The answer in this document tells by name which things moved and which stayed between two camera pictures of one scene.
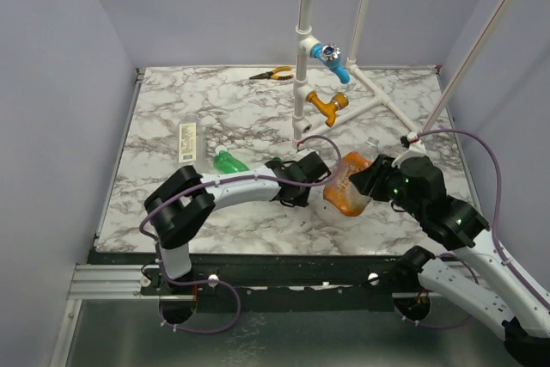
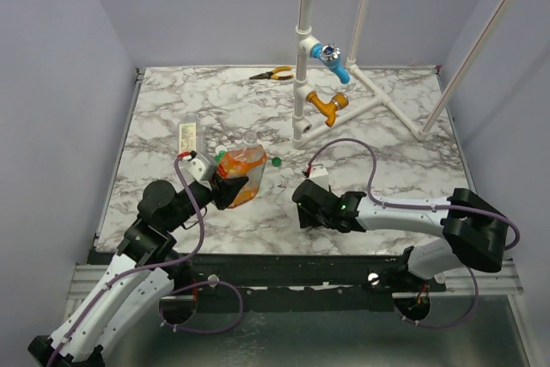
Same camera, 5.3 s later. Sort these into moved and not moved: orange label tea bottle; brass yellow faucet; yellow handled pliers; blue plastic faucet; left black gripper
Moved: left black gripper; orange label tea bottle
Not moved: blue plastic faucet; brass yellow faucet; yellow handled pliers
